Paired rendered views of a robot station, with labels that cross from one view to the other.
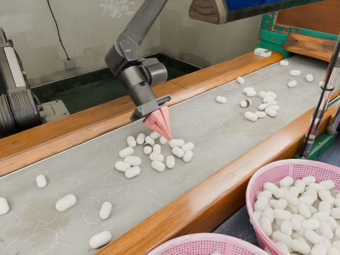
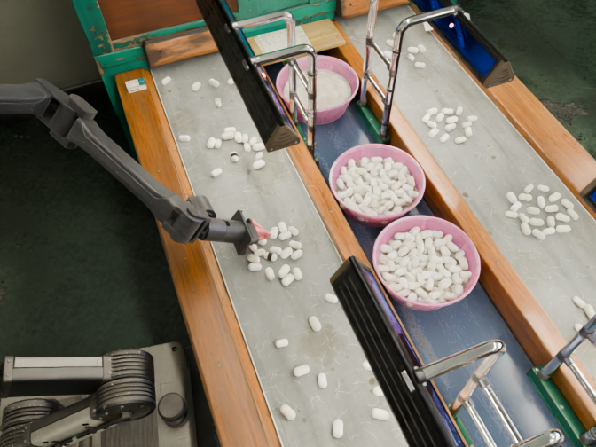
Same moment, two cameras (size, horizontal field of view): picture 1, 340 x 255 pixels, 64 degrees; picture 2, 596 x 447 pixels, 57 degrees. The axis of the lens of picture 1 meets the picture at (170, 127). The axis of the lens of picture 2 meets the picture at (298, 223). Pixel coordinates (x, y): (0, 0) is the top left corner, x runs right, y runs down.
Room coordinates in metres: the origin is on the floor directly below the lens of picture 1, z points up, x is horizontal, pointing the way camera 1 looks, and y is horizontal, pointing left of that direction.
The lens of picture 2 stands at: (0.18, 0.72, 1.94)
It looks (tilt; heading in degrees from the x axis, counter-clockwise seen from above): 55 degrees down; 291
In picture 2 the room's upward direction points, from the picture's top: 2 degrees counter-clockwise
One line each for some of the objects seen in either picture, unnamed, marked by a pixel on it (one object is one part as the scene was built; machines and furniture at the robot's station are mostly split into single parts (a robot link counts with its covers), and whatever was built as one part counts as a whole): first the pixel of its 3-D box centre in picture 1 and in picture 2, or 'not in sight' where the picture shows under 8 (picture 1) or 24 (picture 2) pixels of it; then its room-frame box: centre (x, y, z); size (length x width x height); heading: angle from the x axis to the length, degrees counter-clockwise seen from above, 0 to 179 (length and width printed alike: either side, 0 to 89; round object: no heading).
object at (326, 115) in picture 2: not in sight; (317, 92); (0.60, -0.61, 0.72); 0.27 x 0.27 x 0.10
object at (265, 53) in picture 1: (262, 52); (136, 85); (1.15, -0.40, 0.77); 0.06 x 0.04 x 0.02; 40
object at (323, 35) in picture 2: not in sight; (293, 42); (0.74, -0.77, 0.77); 0.33 x 0.15 x 0.01; 40
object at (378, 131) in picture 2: not in sight; (403, 66); (0.33, -0.60, 0.90); 0.20 x 0.19 x 0.45; 130
